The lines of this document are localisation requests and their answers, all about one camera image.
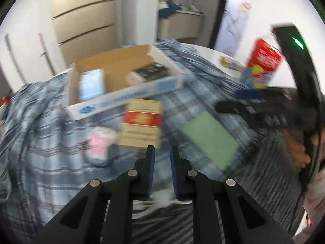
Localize pink plush toy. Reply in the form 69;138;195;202
87;127;118;160

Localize green rectangular sponge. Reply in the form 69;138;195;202
181;111;238;170

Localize gold red cigarette carton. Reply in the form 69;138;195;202
118;99;163;151

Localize light blue tissue pack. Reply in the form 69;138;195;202
79;69;106;101

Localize black tissue pack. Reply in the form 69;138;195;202
131;62;169;83

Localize person's right hand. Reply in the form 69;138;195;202
282;128;324;168

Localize blue red yellow bag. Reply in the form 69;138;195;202
240;38;283;89

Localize blue plaid cloth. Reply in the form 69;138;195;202
1;40;304;243

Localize gold blue small box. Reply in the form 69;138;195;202
219;56;245;72

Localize shallow cardboard box tray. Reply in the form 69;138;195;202
63;45;185;120

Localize bathroom vanity cabinet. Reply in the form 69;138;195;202
157;11;204;40

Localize blue clothes on vanity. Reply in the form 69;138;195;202
158;1;181;19

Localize beige refrigerator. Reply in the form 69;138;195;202
51;0;118;65

